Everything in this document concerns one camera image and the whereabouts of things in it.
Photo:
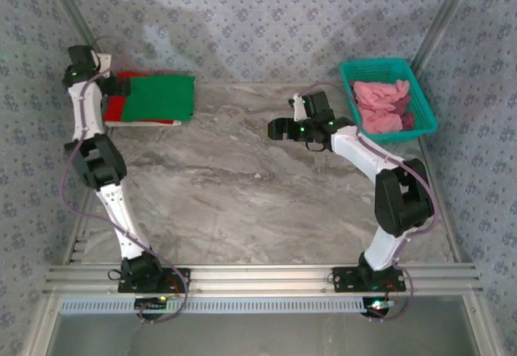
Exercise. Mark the green t-shirt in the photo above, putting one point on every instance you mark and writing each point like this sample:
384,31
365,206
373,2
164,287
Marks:
161,97

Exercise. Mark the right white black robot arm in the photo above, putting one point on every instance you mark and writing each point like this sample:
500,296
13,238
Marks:
359,150

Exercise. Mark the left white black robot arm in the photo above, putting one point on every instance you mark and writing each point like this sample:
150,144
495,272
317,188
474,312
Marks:
91,114

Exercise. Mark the folded red t-shirt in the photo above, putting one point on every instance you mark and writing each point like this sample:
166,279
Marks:
115,107

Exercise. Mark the folded white t-shirt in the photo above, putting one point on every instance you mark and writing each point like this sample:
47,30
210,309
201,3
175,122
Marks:
121,124

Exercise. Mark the crumpled pink t-shirt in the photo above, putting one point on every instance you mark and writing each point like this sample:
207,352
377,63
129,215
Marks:
377,103

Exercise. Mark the teal plastic basket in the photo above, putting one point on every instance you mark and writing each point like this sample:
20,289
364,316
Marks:
373,67

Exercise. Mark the crumpled maroon t-shirt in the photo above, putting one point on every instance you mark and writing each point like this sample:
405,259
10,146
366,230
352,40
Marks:
407,122

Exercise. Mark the aluminium frame post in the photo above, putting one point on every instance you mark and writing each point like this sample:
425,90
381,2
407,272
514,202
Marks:
444,17
68,5

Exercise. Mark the aluminium mounting rail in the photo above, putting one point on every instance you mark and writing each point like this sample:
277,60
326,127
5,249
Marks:
258,279

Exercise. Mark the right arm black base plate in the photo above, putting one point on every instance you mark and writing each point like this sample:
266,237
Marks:
343,279

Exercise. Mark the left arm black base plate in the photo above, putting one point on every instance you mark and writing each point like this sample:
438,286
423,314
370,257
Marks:
177,277

